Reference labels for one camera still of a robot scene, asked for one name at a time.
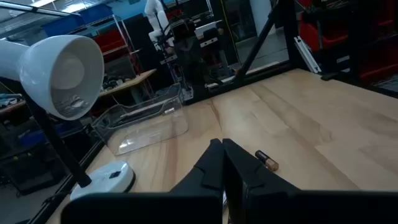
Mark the clear plastic bin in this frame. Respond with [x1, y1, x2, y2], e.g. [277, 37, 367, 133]
[92, 83, 190, 156]

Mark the silver aluminium mounting rail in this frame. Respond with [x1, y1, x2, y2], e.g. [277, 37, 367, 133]
[294, 35, 322, 75]

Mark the white round pillar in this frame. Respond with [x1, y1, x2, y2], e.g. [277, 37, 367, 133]
[249, 0, 277, 35]

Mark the wooden workbench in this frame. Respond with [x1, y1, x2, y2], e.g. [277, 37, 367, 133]
[98, 68, 158, 98]

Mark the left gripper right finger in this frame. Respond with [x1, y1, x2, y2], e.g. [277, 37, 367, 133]
[223, 138, 398, 224]

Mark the blue storage bin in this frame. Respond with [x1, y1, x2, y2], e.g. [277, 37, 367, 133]
[42, 3, 115, 37]

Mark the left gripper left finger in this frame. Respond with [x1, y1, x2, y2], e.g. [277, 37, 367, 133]
[61, 138, 224, 224]

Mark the white desk lamp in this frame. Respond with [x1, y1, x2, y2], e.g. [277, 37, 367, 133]
[0, 34, 136, 200]

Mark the red bin shelf rack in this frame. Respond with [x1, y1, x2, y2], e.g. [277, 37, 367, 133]
[93, 29, 129, 54]

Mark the copper black battery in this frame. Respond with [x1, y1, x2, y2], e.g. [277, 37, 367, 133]
[254, 149, 280, 172]

